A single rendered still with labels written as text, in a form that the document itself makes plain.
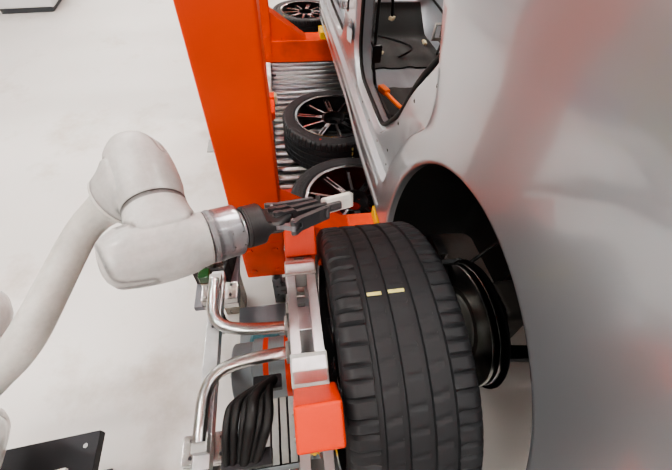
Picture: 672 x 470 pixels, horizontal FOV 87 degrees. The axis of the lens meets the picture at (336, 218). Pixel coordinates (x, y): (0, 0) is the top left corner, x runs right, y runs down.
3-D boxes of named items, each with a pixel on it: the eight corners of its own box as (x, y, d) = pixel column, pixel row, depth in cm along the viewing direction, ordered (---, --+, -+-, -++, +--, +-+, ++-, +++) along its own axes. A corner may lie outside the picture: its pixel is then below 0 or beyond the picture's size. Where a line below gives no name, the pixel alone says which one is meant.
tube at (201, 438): (301, 439, 66) (298, 426, 58) (193, 456, 63) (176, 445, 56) (294, 347, 77) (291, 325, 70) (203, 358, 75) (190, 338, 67)
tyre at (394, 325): (523, 608, 53) (448, 188, 66) (370, 645, 50) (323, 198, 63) (400, 436, 117) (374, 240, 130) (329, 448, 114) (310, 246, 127)
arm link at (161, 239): (219, 247, 52) (192, 181, 58) (97, 282, 45) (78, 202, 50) (216, 278, 61) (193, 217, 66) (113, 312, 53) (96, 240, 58)
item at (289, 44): (340, 61, 277) (342, 12, 252) (273, 63, 271) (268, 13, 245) (337, 52, 288) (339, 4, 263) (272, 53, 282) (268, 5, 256)
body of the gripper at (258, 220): (235, 239, 66) (280, 226, 71) (252, 256, 60) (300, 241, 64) (229, 201, 63) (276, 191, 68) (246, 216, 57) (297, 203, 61)
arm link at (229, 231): (220, 272, 57) (255, 261, 60) (210, 220, 53) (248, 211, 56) (205, 251, 64) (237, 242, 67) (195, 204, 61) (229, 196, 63)
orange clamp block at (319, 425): (340, 421, 62) (347, 448, 53) (294, 429, 61) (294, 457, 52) (336, 380, 62) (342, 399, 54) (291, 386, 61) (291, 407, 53)
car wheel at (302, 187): (435, 251, 186) (448, 222, 168) (321, 297, 165) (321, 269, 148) (374, 175, 225) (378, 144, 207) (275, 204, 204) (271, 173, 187)
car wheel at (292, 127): (269, 133, 252) (265, 103, 234) (346, 110, 276) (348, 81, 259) (314, 188, 215) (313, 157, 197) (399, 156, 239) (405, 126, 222)
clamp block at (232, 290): (240, 307, 92) (237, 297, 88) (204, 311, 91) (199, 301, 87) (241, 290, 95) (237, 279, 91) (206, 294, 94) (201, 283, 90)
